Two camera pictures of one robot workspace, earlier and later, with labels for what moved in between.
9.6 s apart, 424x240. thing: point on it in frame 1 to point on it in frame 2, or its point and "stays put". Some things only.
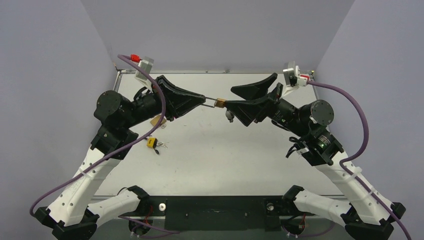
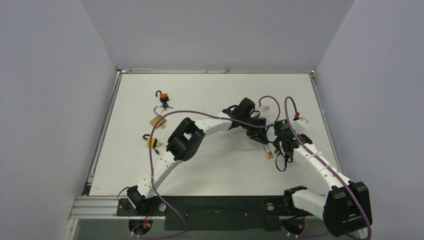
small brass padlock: (220, 102) to (269, 154)
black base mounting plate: (218, 213) stays put
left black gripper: (178, 101) to (258, 134)
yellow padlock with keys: (152, 142) stays put
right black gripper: (274, 103) to (285, 145)
